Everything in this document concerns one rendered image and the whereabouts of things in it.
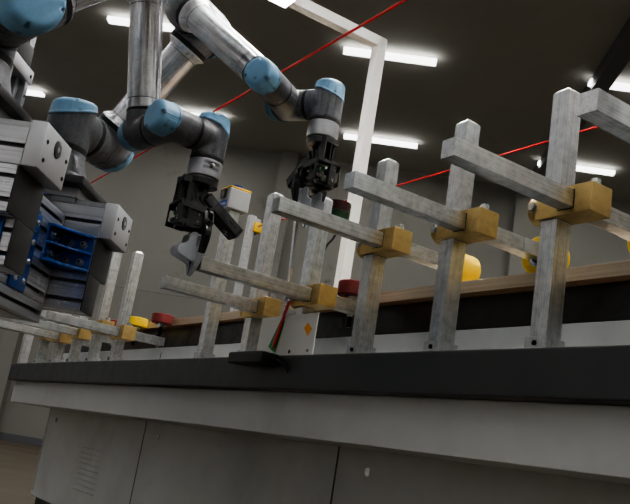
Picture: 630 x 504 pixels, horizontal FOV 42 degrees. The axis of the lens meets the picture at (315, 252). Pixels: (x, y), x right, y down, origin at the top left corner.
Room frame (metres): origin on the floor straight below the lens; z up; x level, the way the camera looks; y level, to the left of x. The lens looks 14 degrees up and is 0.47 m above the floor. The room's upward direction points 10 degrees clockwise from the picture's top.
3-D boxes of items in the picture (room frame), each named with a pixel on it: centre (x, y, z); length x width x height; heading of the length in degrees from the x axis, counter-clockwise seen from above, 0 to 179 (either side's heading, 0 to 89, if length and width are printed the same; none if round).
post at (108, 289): (3.24, 0.78, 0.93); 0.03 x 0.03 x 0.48; 31
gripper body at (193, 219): (1.75, 0.28, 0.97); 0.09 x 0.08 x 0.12; 121
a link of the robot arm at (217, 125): (1.75, 0.27, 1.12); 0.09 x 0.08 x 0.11; 132
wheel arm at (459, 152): (1.27, -0.38, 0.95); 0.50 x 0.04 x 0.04; 121
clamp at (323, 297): (1.94, -0.01, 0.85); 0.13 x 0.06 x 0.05; 31
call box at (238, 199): (2.40, 0.26, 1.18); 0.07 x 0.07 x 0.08; 31
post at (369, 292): (1.75, -0.13, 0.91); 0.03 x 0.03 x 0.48; 31
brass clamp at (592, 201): (1.30, -0.40, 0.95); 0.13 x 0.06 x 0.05; 31
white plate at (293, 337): (1.97, 0.04, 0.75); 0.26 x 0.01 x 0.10; 31
